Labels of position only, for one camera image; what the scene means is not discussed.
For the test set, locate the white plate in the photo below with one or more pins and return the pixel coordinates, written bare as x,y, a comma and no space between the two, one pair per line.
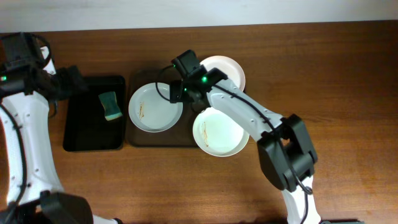
149,112
228,66
217,134

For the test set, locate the green sponge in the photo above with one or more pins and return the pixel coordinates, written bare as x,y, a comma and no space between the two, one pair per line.
110,105

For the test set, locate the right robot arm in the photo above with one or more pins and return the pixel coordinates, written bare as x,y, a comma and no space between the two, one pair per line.
286,152

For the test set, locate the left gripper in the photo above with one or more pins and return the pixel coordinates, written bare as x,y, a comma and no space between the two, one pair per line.
71,87

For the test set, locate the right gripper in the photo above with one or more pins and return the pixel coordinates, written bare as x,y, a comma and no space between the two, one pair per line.
176,91

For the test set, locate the black plastic tray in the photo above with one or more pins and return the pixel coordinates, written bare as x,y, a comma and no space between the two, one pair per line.
86,128

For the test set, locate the brown plastic tray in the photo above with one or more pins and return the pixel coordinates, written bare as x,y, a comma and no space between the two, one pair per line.
180,134

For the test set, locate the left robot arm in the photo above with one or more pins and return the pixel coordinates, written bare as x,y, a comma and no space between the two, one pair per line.
29,85

